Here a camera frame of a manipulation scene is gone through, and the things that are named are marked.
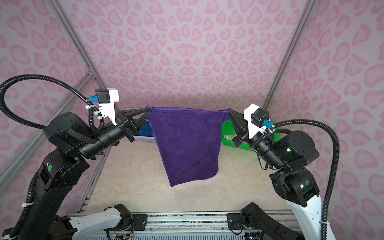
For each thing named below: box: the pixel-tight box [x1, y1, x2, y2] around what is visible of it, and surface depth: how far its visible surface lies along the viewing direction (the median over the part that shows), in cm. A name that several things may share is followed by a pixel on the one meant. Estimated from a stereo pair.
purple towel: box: [145, 104, 232, 188], surface depth 52 cm
